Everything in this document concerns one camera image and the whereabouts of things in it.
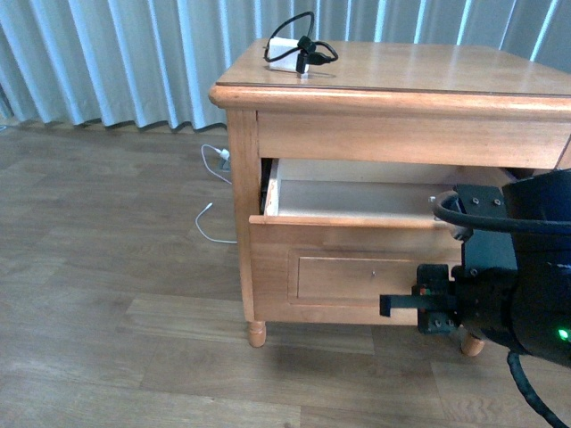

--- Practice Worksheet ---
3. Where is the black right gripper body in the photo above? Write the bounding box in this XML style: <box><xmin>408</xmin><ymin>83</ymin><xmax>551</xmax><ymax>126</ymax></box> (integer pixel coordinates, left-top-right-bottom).
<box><xmin>410</xmin><ymin>184</ymin><xmax>521</xmax><ymax>335</ymax></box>

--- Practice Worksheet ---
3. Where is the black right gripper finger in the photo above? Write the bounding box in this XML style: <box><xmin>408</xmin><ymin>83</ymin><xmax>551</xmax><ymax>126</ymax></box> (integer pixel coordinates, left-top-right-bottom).
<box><xmin>379</xmin><ymin>294</ymin><xmax>457</xmax><ymax>317</ymax></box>

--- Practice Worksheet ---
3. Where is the wooden drawer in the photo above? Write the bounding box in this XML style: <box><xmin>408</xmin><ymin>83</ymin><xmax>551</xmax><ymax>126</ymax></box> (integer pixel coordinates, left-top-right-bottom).
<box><xmin>249</xmin><ymin>159</ymin><xmax>513</xmax><ymax>325</ymax></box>

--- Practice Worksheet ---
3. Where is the white charger with black cable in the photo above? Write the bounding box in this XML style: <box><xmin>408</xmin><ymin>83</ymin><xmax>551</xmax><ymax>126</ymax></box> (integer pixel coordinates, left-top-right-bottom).
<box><xmin>263</xmin><ymin>11</ymin><xmax>339</xmax><ymax>76</ymax></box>

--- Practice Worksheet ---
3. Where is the wooden nightstand cabinet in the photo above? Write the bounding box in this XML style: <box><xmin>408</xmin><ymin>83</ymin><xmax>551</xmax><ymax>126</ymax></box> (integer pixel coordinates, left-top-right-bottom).
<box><xmin>209</xmin><ymin>41</ymin><xmax>570</xmax><ymax>347</ymax></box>

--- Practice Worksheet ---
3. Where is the grey floor socket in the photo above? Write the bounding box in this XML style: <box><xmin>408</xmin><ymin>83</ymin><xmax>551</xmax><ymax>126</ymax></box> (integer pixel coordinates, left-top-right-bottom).
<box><xmin>219</xmin><ymin>160</ymin><xmax>231</xmax><ymax>172</ymax></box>

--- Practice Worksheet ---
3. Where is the white plug on floor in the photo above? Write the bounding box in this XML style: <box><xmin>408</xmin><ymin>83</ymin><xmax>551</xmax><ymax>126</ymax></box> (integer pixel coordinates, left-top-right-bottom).
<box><xmin>218</xmin><ymin>149</ymin><xmax>230</xmax><ymax>161</ymax></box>

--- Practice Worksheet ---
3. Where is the light grey pleated curtain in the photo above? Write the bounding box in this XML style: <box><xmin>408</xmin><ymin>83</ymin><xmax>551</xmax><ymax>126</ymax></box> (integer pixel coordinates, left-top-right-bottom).
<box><xmin>1</xmin><ymin>1</ymin><xmax>570</xmax><ymax>128</ymax></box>

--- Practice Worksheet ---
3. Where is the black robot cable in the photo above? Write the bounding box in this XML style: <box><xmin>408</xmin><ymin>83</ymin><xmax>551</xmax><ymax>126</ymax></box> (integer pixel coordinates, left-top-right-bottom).
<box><xmin>432</xmin><ymin>190</ymin><xmax>571</xmax><ymax>428</ymax></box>

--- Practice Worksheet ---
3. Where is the white cable on floor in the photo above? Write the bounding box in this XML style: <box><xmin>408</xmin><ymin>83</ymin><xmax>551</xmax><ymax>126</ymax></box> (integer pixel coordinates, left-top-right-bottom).
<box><xmin>194</xmin><ymin>143</ymin><xmax>238</xmax><ymax>245</ymax></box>

